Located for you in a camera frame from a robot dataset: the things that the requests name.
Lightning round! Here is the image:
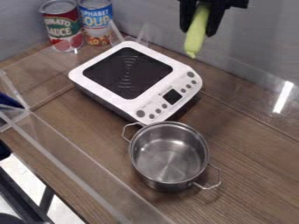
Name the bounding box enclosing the stainless steel pot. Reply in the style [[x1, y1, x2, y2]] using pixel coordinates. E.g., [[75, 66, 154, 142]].
[[121, 121, 221, 191]]

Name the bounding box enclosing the white and black stove top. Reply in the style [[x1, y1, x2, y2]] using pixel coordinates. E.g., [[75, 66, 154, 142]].
[[67, 41, 202, 124]]

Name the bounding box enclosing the dark blue object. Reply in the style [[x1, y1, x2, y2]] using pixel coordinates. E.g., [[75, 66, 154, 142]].
[[0, 92, 23, 109]]

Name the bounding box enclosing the black metal table frame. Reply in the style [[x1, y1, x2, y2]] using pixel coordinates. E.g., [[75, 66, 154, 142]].
[[0, 167, 54, 224]]

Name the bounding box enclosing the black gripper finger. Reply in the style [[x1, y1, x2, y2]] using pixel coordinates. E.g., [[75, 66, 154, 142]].
[[205, 0, 229, 37], [178, 0, 198, 32]]

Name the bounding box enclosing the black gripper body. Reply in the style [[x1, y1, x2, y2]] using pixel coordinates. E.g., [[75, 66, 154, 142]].
[[228, 0, 248, 9]]

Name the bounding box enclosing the clear acrylic barrier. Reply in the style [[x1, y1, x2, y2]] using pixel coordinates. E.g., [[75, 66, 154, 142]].
[[0, 69, 176, 224]]

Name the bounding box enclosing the tomato sauce can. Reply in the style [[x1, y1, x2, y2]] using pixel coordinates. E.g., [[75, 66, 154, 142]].
[[38, 0, 82, 52]]

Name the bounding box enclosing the alphabet soup can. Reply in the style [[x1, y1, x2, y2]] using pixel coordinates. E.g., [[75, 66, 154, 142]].
[[78, 0, 112, 46]]

